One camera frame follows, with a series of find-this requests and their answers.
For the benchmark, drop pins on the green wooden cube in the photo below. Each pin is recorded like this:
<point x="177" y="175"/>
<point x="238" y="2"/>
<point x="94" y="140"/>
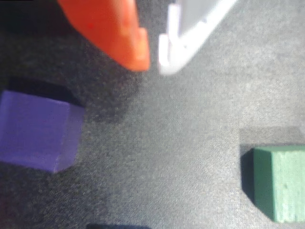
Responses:
<point x="283" y="183"/>

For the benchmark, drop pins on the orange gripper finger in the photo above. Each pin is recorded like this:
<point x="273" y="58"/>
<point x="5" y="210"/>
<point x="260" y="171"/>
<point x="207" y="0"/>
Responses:
<point x="112" y="31"/>

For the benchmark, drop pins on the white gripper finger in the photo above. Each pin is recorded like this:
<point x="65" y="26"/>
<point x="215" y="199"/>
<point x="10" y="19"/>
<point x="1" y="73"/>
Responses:
<point x="190" y="31"/>

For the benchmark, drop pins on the purple wooden cube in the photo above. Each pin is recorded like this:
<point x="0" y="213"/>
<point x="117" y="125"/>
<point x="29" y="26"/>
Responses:
<point x="35" y="131"/>

